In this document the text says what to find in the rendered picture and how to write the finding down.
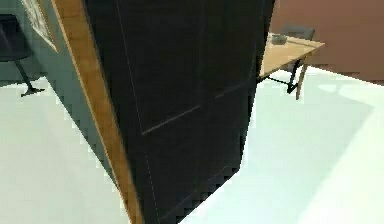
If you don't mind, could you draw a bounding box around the black room door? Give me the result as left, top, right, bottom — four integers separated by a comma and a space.
82, 0, 277, 224

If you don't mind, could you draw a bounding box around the light wooden table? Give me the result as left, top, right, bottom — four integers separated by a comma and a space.
257, 32, 326, 101

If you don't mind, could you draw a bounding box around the small grey dish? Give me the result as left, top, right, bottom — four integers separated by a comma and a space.
271, 33, 288, 46

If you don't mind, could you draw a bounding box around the dark grey chair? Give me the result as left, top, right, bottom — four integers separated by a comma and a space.
279, 24, 316, 94

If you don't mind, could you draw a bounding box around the black swivel chair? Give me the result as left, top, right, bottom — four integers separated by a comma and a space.
0, 13, 46, 98

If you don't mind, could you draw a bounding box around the framed wall picture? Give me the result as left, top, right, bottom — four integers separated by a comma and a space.
20, 0, 60, 53

